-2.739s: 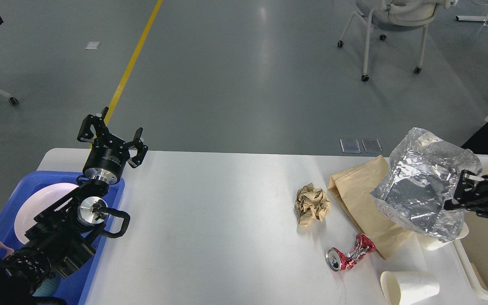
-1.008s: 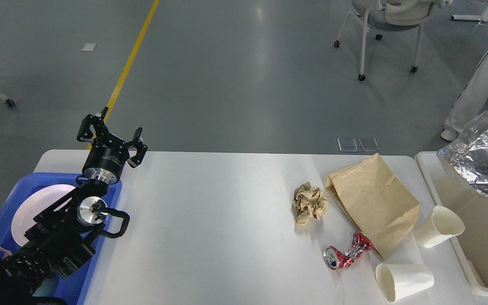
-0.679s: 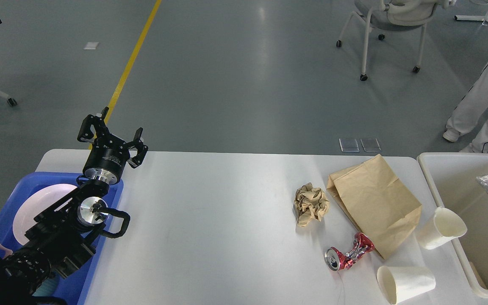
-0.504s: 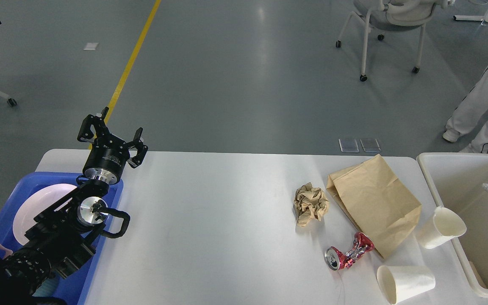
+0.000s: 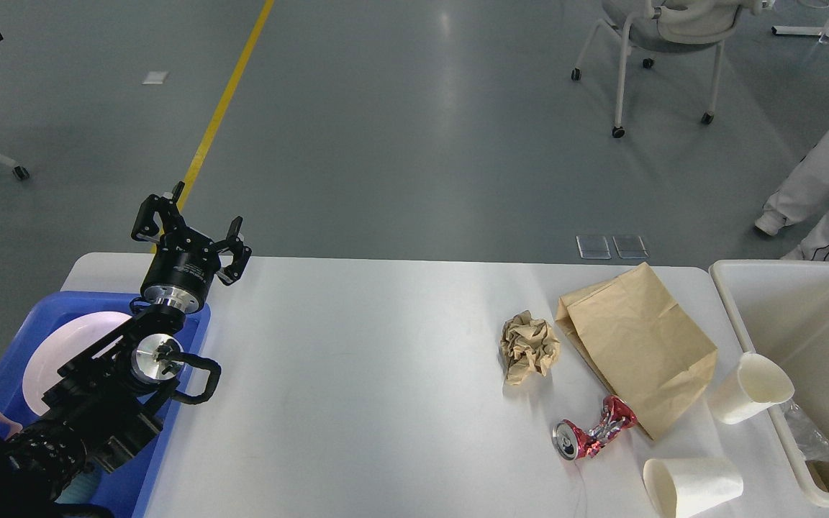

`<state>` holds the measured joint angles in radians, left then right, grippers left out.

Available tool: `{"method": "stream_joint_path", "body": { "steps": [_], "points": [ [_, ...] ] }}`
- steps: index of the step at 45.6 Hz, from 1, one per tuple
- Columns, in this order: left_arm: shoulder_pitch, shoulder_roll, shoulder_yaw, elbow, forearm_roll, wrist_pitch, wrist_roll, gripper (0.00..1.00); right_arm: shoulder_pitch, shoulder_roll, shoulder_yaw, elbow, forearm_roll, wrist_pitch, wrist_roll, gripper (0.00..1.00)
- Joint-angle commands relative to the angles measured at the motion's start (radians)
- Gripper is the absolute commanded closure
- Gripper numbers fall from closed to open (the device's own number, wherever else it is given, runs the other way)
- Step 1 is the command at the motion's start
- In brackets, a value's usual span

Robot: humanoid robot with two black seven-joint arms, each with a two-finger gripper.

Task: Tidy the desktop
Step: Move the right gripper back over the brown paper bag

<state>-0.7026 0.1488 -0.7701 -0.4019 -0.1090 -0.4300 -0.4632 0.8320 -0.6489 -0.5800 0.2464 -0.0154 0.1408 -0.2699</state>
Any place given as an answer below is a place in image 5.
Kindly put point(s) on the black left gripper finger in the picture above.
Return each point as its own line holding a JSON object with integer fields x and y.
{"x": 240, "y": 252}
{"x": 160, "y": 222}

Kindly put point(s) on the left floor socket plate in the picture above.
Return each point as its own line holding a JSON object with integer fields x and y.
{"x": 593, "y": 247}

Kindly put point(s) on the blue plastic tray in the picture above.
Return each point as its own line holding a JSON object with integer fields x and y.
{"x": 127, "y": 490}

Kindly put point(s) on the crumpled brown paper ball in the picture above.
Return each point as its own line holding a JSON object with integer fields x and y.
{"x": 527, "y": 346}

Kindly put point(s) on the floor socket plate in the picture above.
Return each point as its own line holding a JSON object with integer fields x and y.
{"x": 593, "y": 247}
{"x": 630, "y": 246}

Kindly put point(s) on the white paper cup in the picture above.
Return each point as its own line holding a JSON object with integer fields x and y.
{"x": 754, "y": 384}
{"x": 683, "y": 487}

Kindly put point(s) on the cream plastic bin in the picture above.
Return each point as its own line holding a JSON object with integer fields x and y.
{"x": 780, "y": 310}

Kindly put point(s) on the crushed red soda can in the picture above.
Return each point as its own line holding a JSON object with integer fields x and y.
{"x": 573, "y": 442}

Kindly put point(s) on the right floor socket plate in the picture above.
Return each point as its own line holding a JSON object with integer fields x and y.
{"x": 630, "y": 246}

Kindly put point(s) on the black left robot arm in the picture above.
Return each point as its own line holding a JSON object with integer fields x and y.
{"x": 104, "y": 407}

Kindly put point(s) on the white chair grey seat right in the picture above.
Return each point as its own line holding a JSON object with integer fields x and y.
{"x": 667, "y": 28}

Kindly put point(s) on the pink plate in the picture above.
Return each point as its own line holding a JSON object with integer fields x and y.
{"x": 41, "y": 372}

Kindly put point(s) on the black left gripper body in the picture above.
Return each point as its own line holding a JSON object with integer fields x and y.
{"x": 180, "y": 278}

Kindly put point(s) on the brown paper bag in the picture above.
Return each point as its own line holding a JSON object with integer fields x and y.
{"x": 641, "y": 344}

